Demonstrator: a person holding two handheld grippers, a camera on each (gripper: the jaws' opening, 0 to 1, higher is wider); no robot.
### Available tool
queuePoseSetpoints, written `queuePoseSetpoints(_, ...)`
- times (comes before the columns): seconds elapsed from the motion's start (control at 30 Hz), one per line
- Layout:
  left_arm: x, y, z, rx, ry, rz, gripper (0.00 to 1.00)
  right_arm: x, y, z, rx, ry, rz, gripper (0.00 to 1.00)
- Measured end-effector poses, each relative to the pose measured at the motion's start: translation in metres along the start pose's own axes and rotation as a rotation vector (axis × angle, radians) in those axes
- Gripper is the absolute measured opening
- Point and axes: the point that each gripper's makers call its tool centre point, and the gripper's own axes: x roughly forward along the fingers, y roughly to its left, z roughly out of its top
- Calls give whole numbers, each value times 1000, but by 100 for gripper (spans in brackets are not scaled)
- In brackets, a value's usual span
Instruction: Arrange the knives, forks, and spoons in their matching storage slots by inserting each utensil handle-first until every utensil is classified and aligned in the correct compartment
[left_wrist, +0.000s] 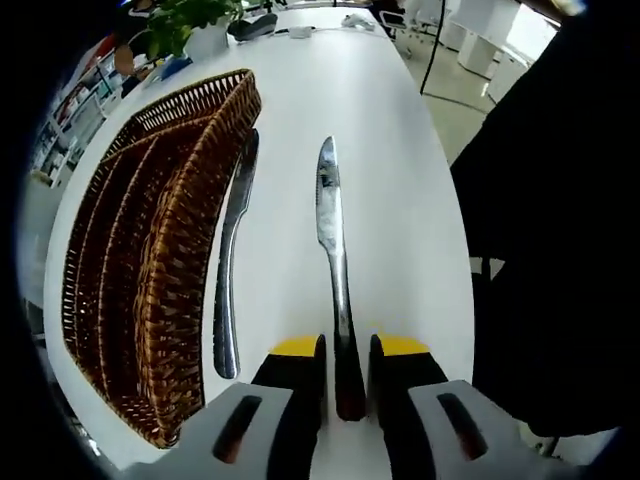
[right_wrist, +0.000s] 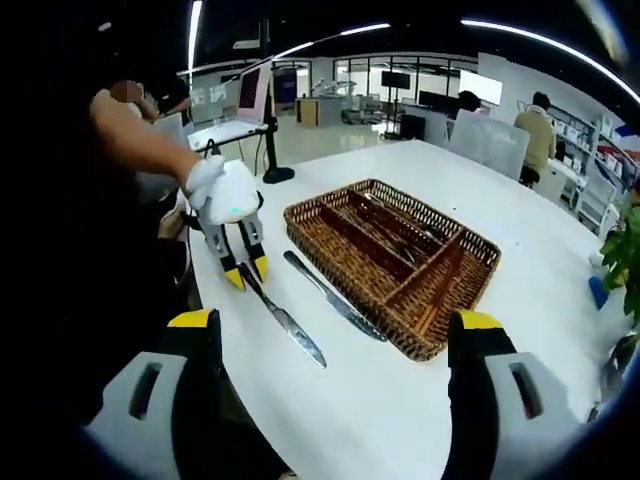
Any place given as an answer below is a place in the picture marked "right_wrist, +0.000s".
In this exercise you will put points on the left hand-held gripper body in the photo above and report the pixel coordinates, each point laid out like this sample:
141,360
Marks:
225,192

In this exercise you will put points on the black desk monitor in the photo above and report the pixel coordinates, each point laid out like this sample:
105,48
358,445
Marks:
439,99

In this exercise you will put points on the brown wicker utensil storage tray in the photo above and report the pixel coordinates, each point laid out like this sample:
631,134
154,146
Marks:
350,250

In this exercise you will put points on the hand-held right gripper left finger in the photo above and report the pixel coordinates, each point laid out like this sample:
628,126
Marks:
130,400

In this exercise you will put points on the blue cloth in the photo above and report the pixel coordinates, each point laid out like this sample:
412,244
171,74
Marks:
599,292

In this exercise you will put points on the curved ceiling light strip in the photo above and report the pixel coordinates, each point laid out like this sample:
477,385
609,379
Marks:
195,35
360,29
550,42

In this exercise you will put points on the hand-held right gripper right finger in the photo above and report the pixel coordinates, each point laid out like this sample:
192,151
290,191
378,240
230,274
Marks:
540,400

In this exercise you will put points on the wooden cabinet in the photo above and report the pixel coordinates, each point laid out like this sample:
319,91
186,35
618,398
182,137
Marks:
307,111

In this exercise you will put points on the steel table knife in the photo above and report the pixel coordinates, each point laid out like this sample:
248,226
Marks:
295,330
340,302

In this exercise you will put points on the black laptop stand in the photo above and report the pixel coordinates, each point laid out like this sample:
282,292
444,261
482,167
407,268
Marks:
272,125

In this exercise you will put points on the green potted plant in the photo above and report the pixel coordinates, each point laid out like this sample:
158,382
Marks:
622,250

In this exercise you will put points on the white shelving unit with boxes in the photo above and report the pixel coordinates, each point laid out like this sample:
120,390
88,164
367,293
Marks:
600,155

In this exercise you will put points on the black monitor on stand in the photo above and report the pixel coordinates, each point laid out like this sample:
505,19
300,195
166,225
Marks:
395,79

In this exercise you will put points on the white frosted desk partition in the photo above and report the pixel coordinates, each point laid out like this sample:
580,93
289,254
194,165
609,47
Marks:
487,145

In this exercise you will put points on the person's black shirt torso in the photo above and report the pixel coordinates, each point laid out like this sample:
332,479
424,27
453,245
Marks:
45,275

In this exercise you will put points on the white wall screen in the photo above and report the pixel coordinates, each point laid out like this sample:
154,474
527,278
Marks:
482,87

